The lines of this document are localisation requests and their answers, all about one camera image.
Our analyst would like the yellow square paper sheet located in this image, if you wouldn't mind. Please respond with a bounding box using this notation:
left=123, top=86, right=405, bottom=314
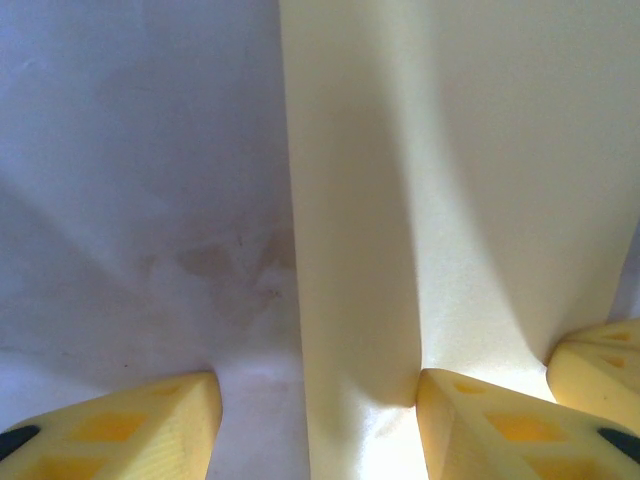
left=277, top=0, right=640, bottom=480

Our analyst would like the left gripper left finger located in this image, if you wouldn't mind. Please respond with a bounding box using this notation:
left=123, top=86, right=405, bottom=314
left=0, top=370, right=224, bottom=480

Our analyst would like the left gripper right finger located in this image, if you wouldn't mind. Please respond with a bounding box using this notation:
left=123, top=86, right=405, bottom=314
left=415, top=367, right=640, bottom=480

